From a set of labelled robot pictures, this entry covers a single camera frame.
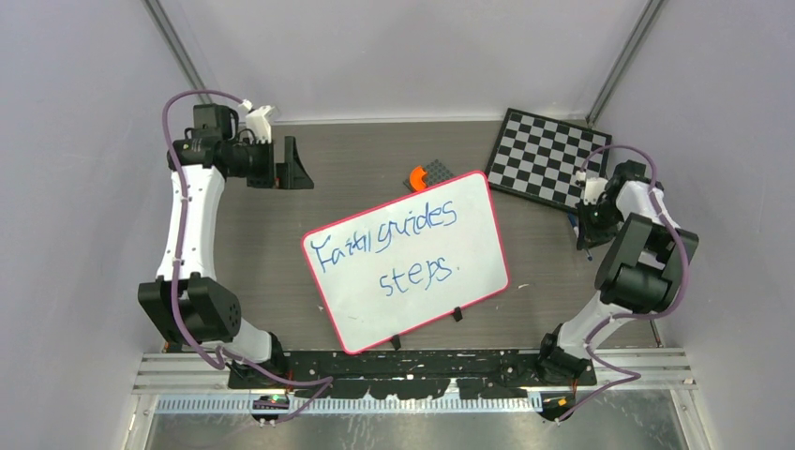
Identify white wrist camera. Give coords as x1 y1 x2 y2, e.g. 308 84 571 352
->
239 99 278 143
575 170 608 205

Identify grey lego baseplate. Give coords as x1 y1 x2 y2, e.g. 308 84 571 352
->
403 159 455 192

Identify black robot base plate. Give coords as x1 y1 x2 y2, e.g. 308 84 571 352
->
226 349 599 402

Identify pink-framed whiteboard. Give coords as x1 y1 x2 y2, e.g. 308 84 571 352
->
301 171 510 354

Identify black and white chessboard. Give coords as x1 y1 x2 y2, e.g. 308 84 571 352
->
484 108 612 213

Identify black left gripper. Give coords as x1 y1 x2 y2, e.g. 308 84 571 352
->
228 136 313 190

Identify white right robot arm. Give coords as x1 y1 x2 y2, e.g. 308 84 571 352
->
534 160 699 385

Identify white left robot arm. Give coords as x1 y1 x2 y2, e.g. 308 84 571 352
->
138 100 314 388

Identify white marker pen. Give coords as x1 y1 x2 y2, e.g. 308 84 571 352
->
567 213 580 237

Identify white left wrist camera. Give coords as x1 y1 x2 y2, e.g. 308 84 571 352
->
239 99 278 143

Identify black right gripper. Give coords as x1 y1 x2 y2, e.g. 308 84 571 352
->
576 199 624 250

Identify aluminium frame rail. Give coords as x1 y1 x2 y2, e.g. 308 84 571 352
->
132 349 698 415

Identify orange curved block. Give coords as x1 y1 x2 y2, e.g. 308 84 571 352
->
407 166 428 192

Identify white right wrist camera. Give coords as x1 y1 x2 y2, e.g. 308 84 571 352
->
575 170 608 205

